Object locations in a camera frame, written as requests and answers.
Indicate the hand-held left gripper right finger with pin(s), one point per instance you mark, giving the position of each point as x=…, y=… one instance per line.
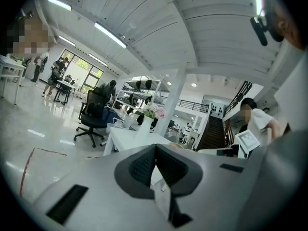
x=211, y=189

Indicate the white side table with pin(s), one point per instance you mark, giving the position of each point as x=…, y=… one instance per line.
x=10, y=68

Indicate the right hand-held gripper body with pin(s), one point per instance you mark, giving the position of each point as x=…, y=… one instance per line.
x=247, y=139

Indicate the black balcony railing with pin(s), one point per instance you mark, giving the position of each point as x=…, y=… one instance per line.
x=195, y=106

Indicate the dark wooden staircase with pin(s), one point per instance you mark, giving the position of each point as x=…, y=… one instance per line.
x=213, y=133

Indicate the large black framed window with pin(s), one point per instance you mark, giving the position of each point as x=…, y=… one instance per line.
x=81, y=68

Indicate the white pitcher vase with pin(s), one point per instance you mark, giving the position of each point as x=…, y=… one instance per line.
x=144, y=129

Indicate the black legged desk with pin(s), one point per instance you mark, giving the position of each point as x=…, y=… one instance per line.
x=63, y=86

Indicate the black stair railing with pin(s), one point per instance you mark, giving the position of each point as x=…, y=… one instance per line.
x=238, y=97

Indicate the white shelf rack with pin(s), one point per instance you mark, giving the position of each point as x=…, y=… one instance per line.
x=142, y=93

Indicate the white carved furniture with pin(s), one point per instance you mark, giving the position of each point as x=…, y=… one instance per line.
x=190, y=136

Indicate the black office chair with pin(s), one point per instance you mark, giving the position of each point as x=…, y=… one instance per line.
x=93, y=107

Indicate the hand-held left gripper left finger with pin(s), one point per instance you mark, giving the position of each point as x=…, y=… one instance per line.
x=96, y=189

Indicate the black head camera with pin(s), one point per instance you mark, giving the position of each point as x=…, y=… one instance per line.
x=260, y=31

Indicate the blue storage bin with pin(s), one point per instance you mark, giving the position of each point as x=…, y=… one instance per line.
x=109, y=117

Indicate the red floor tape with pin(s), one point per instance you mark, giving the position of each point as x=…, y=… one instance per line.
x=25, y=170

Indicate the person's head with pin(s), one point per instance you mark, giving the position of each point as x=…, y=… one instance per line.
x=286, y=18

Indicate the white chair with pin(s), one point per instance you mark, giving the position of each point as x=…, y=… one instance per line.
x=125, y=123

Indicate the ceiling tube light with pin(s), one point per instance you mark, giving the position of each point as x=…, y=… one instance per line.
x=66, y=40
x=98, y=59
x=110, y=35
x=59, y=3

